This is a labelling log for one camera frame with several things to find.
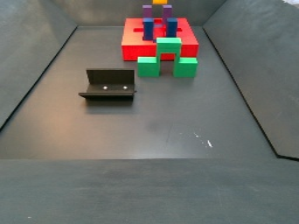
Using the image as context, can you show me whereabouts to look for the yellow rectangular block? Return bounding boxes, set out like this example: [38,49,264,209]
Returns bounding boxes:
[152,0,168,4]

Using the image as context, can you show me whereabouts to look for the red board with slots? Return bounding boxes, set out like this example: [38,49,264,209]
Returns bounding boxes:
[121,17,198,61]

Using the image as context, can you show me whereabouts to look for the green arch block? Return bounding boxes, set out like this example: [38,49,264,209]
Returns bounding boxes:
[136,38,198,78]

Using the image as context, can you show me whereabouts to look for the dark blue U block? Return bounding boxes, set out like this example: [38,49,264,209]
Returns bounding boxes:
[142,17,177,40]

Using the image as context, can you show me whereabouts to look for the purple U block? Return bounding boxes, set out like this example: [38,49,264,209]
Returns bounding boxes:
[142,4,173,26]

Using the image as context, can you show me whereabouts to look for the black U-shaped bracket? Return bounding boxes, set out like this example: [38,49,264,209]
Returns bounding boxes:
[78,68,136,99]

